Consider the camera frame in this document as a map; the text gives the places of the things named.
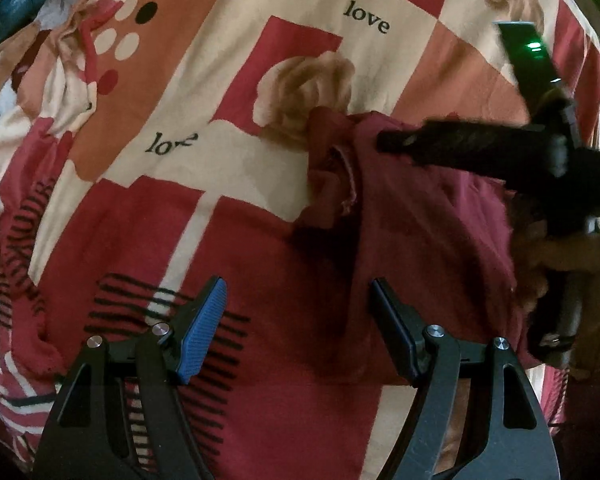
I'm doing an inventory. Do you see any maroon knit garment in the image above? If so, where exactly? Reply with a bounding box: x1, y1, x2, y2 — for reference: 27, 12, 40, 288
260, 107, 576, 480

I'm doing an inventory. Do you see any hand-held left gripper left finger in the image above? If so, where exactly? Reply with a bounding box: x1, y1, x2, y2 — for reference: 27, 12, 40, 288
32, 275, 228, 480

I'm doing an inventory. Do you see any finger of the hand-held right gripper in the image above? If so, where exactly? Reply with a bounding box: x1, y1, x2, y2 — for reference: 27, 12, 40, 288
376, 121, 567, 182

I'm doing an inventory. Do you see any person's right hand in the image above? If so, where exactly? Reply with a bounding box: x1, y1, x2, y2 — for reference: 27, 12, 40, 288
509, 207, 600, 313

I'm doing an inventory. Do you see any rose printed checkered blanket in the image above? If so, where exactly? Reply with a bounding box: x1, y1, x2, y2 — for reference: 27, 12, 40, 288
0, 0, 600, 480

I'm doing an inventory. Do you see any red black-striped garment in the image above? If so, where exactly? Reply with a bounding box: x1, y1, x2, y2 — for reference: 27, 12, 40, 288
0, 180, 253, 476

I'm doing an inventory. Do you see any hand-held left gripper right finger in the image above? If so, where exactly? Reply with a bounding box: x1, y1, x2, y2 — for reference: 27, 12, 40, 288
369, 277, 562, 480

